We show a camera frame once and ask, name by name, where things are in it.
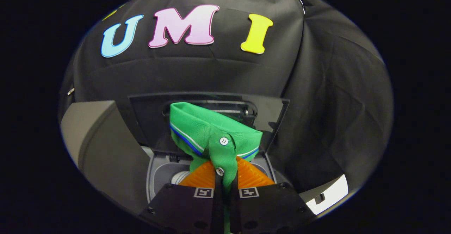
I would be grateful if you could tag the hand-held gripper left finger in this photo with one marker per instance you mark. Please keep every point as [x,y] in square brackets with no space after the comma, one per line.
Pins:
[186,213]

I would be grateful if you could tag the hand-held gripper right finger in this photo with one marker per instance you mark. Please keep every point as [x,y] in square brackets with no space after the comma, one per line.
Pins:
[267,213]

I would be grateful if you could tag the dark grey washing machine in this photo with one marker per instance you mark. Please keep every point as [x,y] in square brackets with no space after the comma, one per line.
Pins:
[162,170]

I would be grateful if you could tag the green polo shirt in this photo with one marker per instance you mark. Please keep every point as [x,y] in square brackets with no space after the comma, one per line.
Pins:
[211,128]

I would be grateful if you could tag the white printed panel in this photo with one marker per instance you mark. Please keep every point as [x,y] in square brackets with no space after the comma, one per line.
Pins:
[329,195]

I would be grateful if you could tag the black backdrop cloth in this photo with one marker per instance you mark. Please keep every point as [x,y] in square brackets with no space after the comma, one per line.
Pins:
[211,72]

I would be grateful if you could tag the silver clip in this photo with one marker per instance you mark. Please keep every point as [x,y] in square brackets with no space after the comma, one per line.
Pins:
[70,91]

